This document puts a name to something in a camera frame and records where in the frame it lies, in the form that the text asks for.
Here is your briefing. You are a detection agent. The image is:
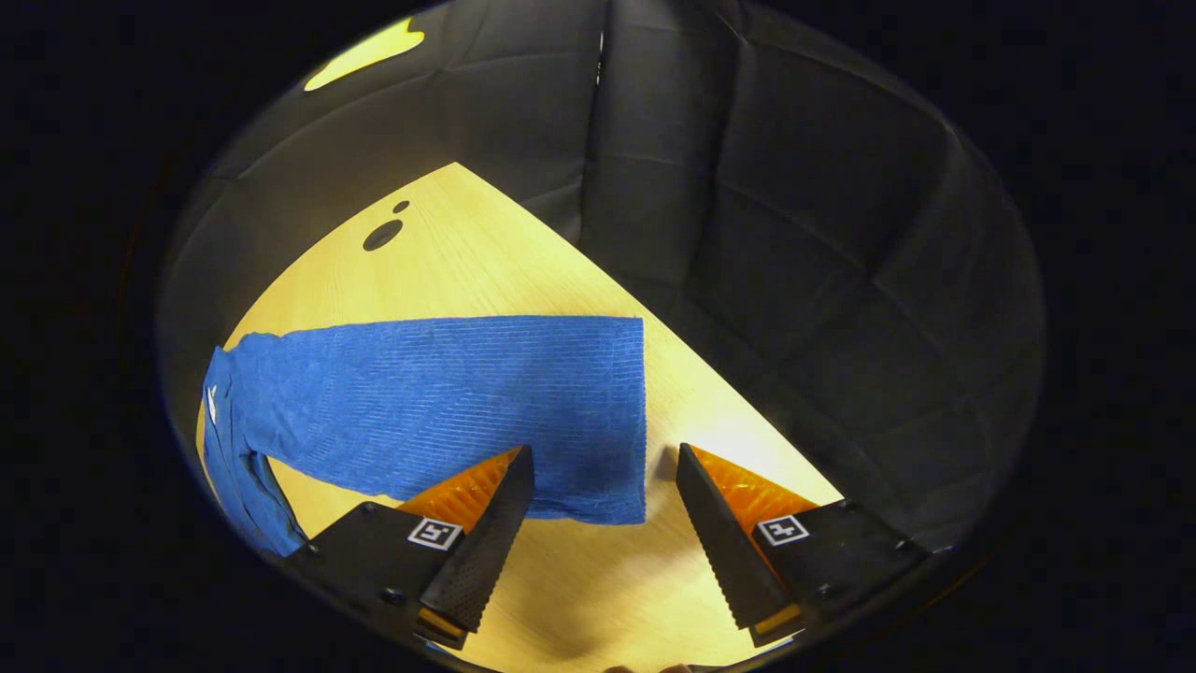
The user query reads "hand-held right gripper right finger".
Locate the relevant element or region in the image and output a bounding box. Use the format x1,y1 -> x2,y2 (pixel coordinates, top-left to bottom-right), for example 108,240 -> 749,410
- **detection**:
675,443 -> 935,649

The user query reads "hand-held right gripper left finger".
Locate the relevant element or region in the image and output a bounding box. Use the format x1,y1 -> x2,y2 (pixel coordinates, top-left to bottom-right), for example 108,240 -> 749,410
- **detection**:
280,445 -> 537,652

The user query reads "blue corduroy shirt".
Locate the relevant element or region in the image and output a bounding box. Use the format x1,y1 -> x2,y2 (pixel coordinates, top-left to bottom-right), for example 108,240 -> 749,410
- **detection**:
201,315 -> 648,558

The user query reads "black backdrop cloth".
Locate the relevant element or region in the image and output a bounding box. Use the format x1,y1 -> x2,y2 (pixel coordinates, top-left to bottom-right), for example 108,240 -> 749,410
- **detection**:
159,0 -> 1047,562

